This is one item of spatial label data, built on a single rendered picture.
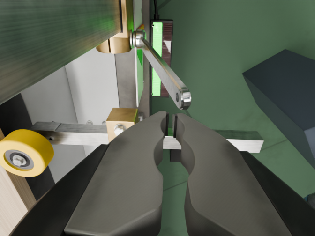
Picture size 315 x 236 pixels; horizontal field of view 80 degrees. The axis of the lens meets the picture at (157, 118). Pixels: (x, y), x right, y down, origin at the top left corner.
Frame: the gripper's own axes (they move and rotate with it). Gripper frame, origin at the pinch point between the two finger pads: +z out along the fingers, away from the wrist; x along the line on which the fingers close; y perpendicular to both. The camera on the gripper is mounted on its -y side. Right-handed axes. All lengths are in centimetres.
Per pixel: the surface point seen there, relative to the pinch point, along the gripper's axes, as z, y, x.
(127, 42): 16.3, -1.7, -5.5
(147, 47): 10.3, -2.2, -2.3
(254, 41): 102, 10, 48
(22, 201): 12.5, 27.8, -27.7
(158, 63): 5.3, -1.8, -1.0
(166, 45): 31.9, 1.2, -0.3
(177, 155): 91, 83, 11
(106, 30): 8.4, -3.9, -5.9
